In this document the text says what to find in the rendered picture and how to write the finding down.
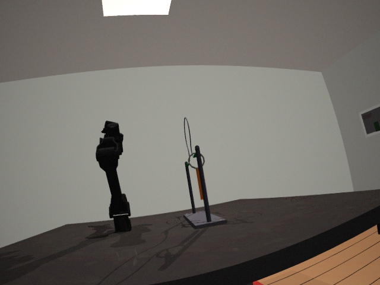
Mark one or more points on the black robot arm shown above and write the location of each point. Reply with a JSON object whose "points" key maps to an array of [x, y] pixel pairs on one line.
{"points": [[107, 154]]}

